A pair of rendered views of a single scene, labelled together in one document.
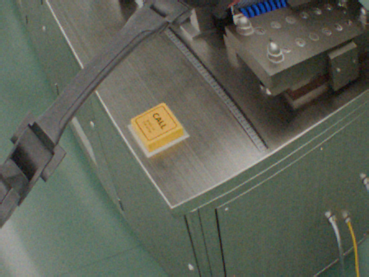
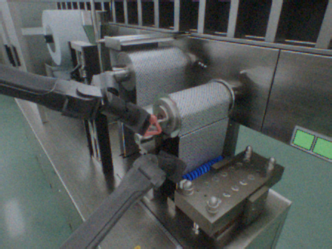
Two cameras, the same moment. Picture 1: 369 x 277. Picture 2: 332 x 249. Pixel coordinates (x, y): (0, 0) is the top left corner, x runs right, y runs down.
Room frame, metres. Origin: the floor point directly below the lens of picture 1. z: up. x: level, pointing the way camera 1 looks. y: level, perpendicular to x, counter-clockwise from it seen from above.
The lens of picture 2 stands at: (0.81, 0.09, 1.57)
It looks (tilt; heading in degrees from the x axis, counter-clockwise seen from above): 29 degrees down; 342
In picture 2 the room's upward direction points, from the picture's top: straight up
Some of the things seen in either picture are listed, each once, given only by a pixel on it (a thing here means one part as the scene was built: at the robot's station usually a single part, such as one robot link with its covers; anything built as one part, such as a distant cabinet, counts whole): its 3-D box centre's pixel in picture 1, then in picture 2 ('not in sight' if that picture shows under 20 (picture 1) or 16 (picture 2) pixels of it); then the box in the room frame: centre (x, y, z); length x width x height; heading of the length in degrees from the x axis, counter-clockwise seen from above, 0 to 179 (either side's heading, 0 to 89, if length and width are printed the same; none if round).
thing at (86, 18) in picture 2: not in sight; (94, 17); (2.14, 0.02, 1.50); 0.14 x 0.14 x 0.06
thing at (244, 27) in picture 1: (243, 23); (187, 186); (1.30, -0.16, 1.05); 0.04 x 0.04 x 0.04
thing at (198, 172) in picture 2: (278, 3); (204, 169); (1.39, -0.27, 1.03); 0.21 x 0.04 x 0.03; 110
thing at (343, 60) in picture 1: (344, 66); (256, 205); (1.23, -0.38, 0.96); 0.10 x 0.03 x 0.11; 110
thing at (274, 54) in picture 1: (274, 49); (213, 202); (1.22, -0.20, 1.05); 0.04 x 0.04 x 0.04
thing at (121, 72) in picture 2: not in sight; (118, 73); (1.66, -0.02, 1.33); 0.06 x 0.06 x 0.06; 20
